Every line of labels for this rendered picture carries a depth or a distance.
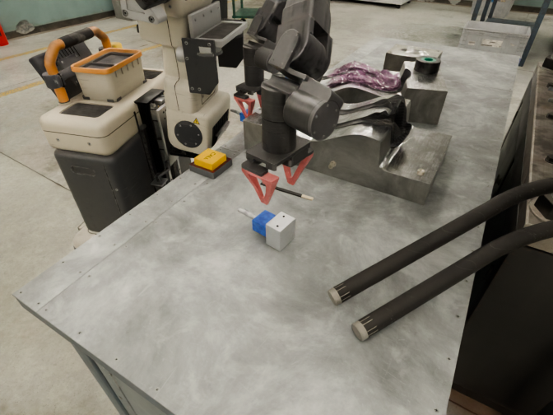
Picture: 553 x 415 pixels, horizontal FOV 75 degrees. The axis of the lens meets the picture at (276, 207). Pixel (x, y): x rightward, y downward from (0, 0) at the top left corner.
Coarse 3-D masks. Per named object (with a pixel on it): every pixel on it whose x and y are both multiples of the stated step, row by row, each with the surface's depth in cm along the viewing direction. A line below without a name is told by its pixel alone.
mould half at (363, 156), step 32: (384, 96) 99; (256, 128) 96; (352, 128) 85; (384, 128) 83; (416, 128) 99; (320, 160) 90; (352, 160) 85; (384, 160) 85; (416, 160) 86; (384, 192) 86; (416, 192) 81
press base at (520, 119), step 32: (512, 128) 174; (512, 160) 134; (512, 224) 93; (512, 256) 86; (544, 256) 82; (480, 288) 106; (512, 288) 91; (544, 288) 86; (480, 320) 102; (512, 320) 96; (544, 320) 91; (480, 352) 109; (512, 352) 102; (544, 352) 97; (480, 384) 116; (512, 384) 109; (544, 384) 103
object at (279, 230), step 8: (240, 208) 76; (248, 216) 75; (256, 216) 74; (264, 216) 73; (272, 216) 73; (280, 216) 71; (288, 216) 71; (256, 224) 72; (264, 224) 71; (272, 224) 69; (280, 224) 69; (288, 224) 69; (264, 232) 72; (272, 232) 69; (280, 232) 68; (288, 232) 71; (272, 240) 71; (280, 240) 69; (288, 240) 72; (280, 248) 71
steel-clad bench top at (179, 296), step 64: (448, 64) 159; (512, 64) 159; (448, 128) 112; (192, 192) 86; (320, 192) 86; (448, 192) 86; (128, 256) 70; (192, 256) 70; (256, 256) 70; (320, 256) 70; (384, 256) 70; (448, 256) 70; (64, 320) 59; (128, 320) 59; (192, 320) 59; (256, 320) 59; (320, 320) 59; (448, 320) 59; (192, 384) 51; (256, 384) 51; (320, 384) 51; (384, 384) 51; (448, 384) 51
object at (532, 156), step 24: (552, 72) 155; (552, 96) 135; (528, 120) 130; (552, 120) 119; (528, 144) 112; (552, 144) 107; (528, 168) 99; (552, 168) 97; (528, 216) 82; (552, 240) 79
